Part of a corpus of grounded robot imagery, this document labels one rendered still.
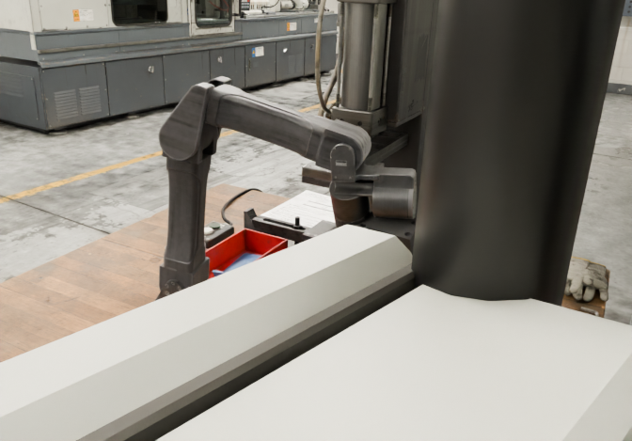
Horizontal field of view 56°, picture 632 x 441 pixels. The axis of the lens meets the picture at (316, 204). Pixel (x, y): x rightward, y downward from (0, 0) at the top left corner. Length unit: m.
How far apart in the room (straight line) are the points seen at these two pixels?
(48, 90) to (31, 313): 4.97
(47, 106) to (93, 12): 1.04
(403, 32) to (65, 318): 0.85
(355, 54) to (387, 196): 0.39
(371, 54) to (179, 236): 0.50
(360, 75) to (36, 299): 0.78
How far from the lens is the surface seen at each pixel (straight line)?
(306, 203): 1.72
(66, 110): 6.28
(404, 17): 1.22
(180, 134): 0.91
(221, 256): 1.34
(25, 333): 1.21
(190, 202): 0.96
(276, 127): 0.87
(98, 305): 1.26
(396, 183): 0.86
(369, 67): 1.17
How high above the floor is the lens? 1.52
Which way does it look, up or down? 21 degrees down
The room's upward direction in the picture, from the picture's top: 2 degrees clockwise
